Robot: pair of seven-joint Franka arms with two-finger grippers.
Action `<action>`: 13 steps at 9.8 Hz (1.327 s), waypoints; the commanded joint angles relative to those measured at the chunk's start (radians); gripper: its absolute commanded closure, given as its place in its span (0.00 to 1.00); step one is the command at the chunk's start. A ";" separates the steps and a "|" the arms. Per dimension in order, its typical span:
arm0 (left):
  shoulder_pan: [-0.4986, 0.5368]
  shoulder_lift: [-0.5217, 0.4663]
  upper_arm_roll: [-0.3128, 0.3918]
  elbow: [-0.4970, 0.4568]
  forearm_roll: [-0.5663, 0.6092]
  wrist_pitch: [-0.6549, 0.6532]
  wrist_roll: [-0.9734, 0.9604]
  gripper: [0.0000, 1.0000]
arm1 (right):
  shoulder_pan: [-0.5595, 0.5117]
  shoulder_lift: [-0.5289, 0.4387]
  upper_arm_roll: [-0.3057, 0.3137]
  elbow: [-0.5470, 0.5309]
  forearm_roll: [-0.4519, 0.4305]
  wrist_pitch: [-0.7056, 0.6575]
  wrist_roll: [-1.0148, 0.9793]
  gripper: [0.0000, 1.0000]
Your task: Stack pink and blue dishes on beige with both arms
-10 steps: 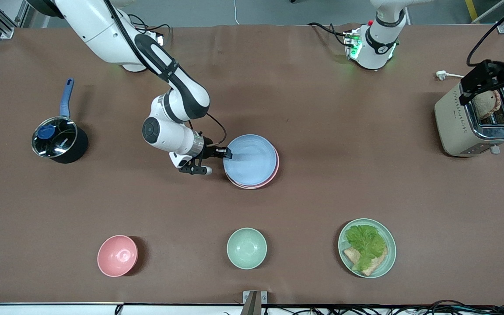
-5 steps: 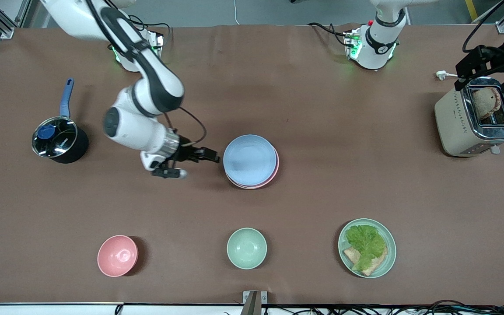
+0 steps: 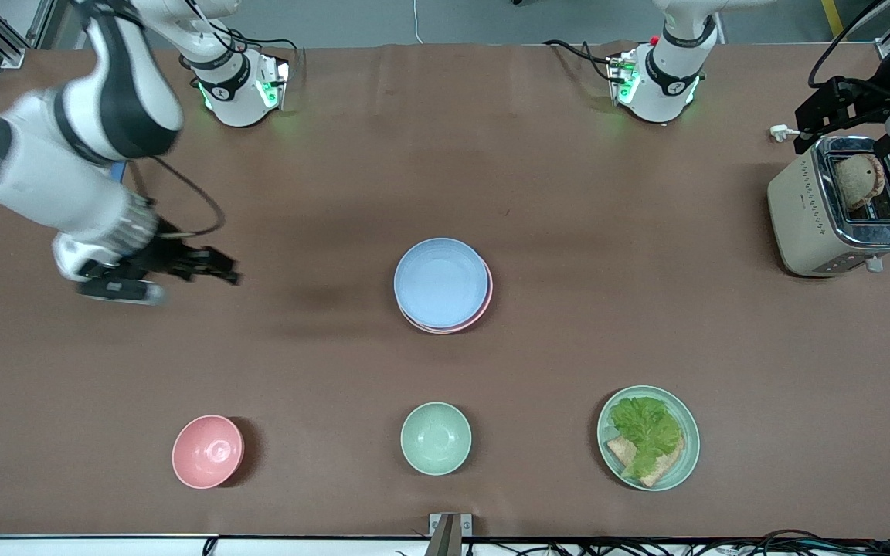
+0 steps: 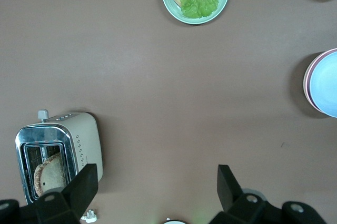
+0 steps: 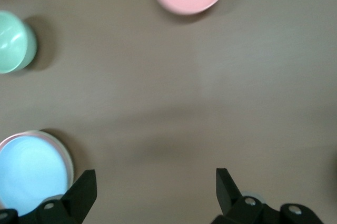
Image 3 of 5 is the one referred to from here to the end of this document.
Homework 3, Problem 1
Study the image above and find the black cable bundle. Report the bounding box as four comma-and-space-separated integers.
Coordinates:
202, 529, 890, 556

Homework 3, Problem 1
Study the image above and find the blue plate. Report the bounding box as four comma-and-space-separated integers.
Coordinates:
393, 238, 490, 331

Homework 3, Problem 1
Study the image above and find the pink bowl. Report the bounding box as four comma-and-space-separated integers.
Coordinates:
172, 415, 245, 490

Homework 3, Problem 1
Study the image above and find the black left base cable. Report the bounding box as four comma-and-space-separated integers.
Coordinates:
544, 39, 617, 82

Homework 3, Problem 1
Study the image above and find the green bowl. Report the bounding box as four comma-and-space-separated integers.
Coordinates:
400, 402, 472, 476

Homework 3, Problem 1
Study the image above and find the grey metal camera bracket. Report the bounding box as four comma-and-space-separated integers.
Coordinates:
427, 513, 474, 556

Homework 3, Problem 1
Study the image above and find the green lettuce leaf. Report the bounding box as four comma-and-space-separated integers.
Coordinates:
610, 396, 684, 480

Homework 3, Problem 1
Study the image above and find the toast slice on plate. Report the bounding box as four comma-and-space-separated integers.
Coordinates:
606, 435, 686, 489

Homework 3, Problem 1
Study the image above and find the brown bread slice in toaster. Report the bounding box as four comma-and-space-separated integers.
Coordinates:
834, 154, 887, 213

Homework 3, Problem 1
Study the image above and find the beige and chrome toaster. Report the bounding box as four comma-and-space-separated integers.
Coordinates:
767, 135, 890, 278

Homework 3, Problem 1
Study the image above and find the green plate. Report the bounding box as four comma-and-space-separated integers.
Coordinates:
597, 385, 701, 492

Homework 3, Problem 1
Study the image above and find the pink plate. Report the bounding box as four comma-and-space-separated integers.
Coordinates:
399, 263, 494, 335

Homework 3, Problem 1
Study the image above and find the black right base cable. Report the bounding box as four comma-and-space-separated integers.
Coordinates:
182, 0, 301, 74

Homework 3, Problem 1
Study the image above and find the black base cable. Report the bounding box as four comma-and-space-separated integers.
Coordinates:
182, 0, 301, 74
544, 39, 617, 82

